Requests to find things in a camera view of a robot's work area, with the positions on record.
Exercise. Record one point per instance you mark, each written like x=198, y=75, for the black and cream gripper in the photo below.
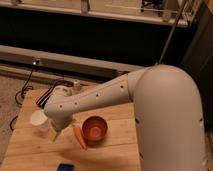
x=53, y=133

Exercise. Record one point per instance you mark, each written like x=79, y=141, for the orange carrot-shaped pepper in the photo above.
x=79, y=136

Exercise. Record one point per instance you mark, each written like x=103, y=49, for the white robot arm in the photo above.
x=168, y=114

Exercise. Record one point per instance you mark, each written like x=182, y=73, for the blue rectangular object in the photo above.
x=65, y=167

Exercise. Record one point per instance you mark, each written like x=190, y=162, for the copper orange bowl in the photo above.
x=94, y=129

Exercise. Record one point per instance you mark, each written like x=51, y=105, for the metal pole stand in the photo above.
x=178, y=16

